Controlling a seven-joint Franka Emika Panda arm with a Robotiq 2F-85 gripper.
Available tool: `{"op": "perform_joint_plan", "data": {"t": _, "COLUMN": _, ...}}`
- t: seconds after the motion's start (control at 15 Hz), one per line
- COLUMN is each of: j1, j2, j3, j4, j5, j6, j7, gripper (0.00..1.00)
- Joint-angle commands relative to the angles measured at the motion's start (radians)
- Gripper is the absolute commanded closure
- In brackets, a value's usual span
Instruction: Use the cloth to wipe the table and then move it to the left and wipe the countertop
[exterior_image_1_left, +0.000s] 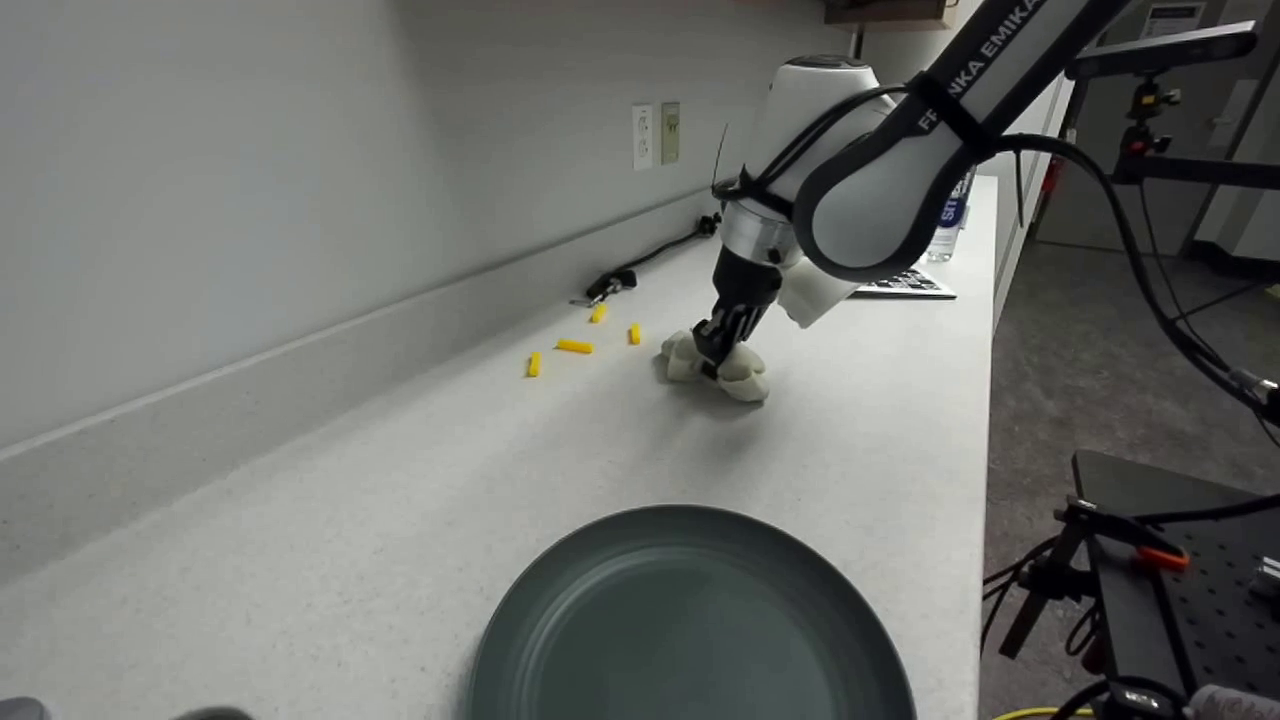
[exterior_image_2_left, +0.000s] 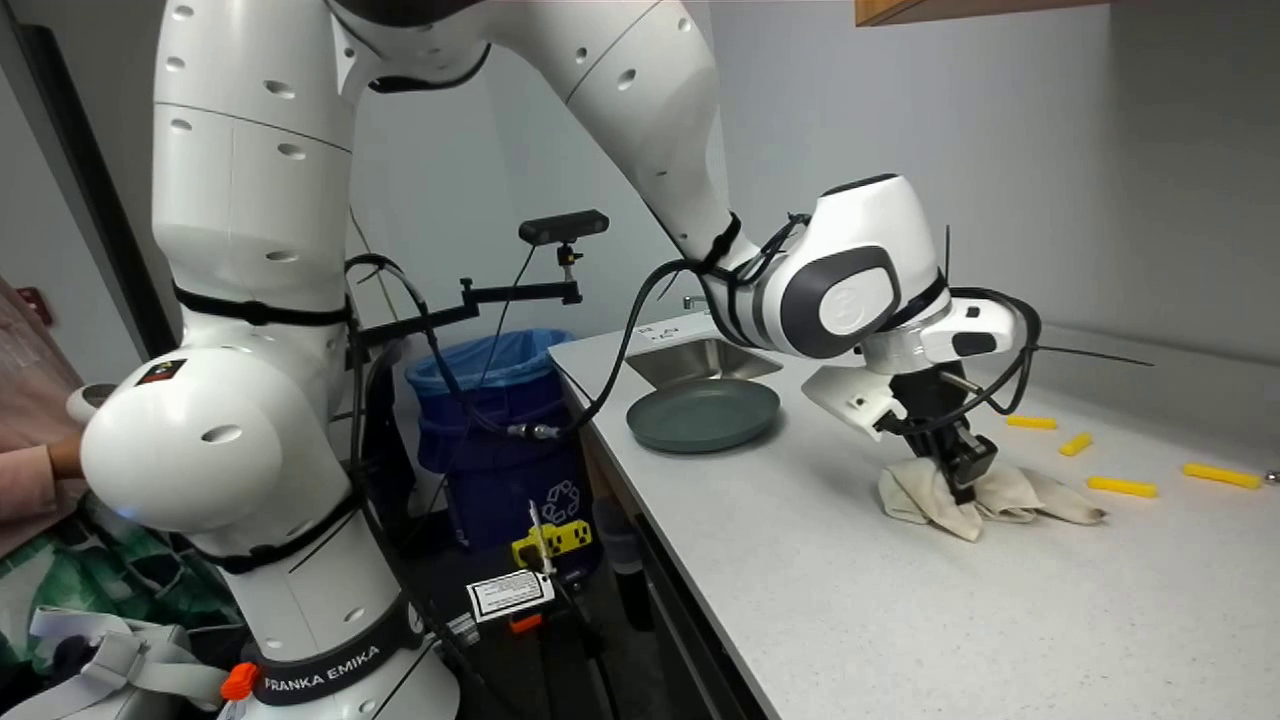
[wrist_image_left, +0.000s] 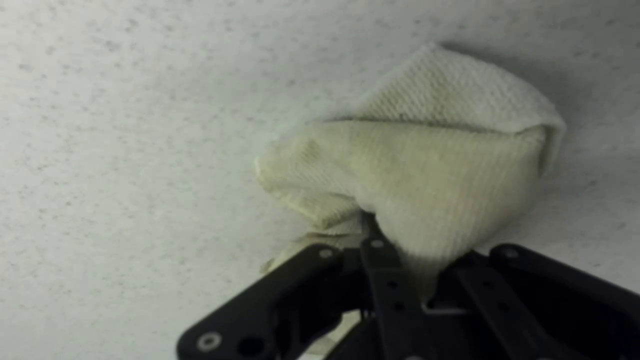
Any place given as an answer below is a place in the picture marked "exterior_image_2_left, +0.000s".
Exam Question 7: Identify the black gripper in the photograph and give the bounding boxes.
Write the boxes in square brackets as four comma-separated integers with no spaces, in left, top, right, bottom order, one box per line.
[876,369,1004,507]

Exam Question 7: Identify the beige cloth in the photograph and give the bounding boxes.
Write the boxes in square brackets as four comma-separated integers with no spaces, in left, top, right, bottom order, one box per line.
[870,452,1111,549]

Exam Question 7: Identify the dark green plate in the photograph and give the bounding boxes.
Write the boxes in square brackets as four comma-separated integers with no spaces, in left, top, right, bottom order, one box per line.
[622,375,783,459]

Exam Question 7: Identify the white VR controller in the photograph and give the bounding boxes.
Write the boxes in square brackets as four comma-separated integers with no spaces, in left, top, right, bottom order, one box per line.
[58,378,120,431]

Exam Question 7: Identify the operator hand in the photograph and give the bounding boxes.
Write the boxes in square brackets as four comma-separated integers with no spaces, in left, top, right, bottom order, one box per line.
[44,440,87,488]

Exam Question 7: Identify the steel sink basin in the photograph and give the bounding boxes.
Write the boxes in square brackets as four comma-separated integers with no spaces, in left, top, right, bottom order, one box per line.
[620,333,783,392]

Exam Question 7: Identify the yellow black tag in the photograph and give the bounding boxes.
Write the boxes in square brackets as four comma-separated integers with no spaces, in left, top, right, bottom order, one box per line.
[506,516,596,574]

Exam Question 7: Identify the blue recycling bin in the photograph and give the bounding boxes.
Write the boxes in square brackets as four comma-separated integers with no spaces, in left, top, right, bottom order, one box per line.
[404,328,596,554]

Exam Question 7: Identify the white label box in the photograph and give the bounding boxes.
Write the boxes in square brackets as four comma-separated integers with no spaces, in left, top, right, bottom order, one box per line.
[462,566,560,627]

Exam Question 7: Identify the orange knob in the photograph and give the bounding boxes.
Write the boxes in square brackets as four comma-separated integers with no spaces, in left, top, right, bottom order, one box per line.
[215,661,258,708]

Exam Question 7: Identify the green patterned fabric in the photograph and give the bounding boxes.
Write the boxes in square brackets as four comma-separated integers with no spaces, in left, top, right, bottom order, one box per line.
[0,510,243,672]

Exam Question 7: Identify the pink sleeved operator arm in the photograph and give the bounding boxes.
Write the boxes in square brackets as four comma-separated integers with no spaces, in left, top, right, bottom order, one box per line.
[0,277,87,560]

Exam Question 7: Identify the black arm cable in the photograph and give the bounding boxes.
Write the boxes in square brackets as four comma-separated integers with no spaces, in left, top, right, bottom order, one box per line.
[341,215,1048,445]

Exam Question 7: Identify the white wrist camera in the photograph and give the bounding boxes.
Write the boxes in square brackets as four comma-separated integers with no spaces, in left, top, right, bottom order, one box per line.
[801,362,913,440]

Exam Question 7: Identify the wooden wall cabinet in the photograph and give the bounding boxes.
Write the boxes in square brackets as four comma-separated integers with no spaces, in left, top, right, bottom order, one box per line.
[853,0,1111,30]

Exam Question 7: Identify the black stereo camera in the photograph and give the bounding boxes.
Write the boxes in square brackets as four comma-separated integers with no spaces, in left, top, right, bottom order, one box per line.
[517,208,612,248]

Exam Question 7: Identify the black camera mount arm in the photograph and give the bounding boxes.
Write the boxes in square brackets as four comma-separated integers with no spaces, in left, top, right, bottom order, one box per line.
[334,241,589,362]

